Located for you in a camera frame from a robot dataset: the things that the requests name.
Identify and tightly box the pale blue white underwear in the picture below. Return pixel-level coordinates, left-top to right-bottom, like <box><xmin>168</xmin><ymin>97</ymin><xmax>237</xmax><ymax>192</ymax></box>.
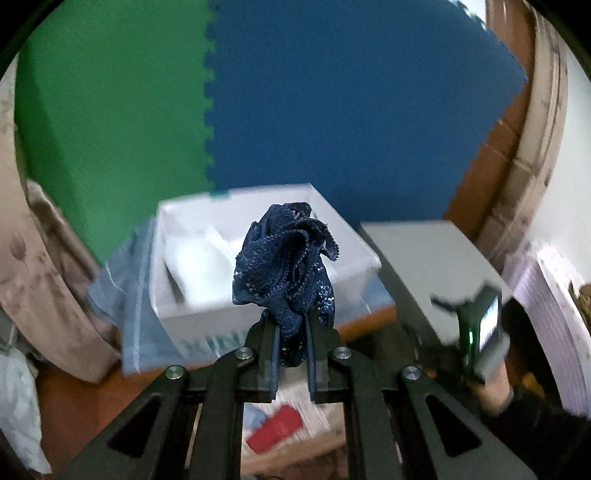
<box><xmin>163</xmin><ymin>224</ymin><xmax>242</xmax><ymax>310</ymax></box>

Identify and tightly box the white patterned cloth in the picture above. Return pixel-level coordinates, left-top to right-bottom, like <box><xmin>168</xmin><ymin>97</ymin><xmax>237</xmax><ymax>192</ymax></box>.
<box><xmin>1</xmin><ymin>347</ymin><xmax>52</xmax><ymax>475</ymax></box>

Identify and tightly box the blue checked cloth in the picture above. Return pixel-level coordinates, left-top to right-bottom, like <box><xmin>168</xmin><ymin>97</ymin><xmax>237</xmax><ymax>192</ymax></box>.
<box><xmin>87</xmin><ymin>217</ymin><xmax>394</xmax><ymax>374</ymax></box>

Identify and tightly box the wooden nightstand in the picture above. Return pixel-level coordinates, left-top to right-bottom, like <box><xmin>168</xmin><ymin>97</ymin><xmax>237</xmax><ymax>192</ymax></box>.
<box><xmin>125</xmin><ymin>304</ymin><xmax>397</xmax><ymax>385</ymax></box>

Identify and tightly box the beige floral curtain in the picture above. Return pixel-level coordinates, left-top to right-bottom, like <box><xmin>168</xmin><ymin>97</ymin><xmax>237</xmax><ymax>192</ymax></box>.
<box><xmin>1</xmin><ymin>63</ymin><xmax>118</xmax><ymax>383</ymax></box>

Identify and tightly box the green foam mat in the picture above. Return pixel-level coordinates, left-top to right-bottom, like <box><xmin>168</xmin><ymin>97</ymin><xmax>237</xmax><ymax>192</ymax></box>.
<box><xmin>16</xmin><ymin>1</ymin><xmax>213</xmax><ymax>260</ymax></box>

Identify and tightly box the red underwear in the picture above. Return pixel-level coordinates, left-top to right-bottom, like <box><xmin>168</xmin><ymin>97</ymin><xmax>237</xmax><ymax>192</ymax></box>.
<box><xmin>246</xmin><ymin>405</ymin><xmax>304</xmax><ymax>454</ymax></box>

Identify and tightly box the white XINCCI cardboard box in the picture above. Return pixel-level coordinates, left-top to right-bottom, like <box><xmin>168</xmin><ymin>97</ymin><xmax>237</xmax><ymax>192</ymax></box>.
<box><xmin>149</xmin><ymin>184</ymin><xmax>394</xmax><ymax>364</ymax></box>

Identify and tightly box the blue foam mat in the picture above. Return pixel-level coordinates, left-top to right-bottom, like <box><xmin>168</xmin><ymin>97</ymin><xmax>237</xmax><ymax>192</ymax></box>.
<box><xmin>206</xmin><ymin>1</ymin><xmax>527</xmax><ymax>225</ymax></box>

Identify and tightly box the dark blue lace underwear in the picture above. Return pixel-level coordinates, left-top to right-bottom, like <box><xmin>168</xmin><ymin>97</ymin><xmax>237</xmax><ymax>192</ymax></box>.
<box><xmin>232</xmin><ymin>202</ymin><xmax>339</xmax><ymax>367</ymax></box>

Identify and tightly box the person right hand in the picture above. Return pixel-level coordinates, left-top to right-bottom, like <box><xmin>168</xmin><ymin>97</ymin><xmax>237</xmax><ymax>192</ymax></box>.
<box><xmin>468</xmin><ymin>362</ymin><xmax>514</xmax><ymax>415</ymax></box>

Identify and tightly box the wooden drawer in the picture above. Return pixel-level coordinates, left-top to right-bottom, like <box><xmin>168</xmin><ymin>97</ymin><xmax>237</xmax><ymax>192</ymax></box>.
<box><xmin>239</xmin><ymin>386</ymin><xmax>350</xmax><ymax>478</ymax></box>

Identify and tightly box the brown foam mat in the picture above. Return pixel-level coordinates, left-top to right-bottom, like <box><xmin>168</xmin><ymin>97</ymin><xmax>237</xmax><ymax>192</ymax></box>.
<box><xmin>444</xmin><ymin>0</ymin><xmax>536</xmax><ymax>242</ymax></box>

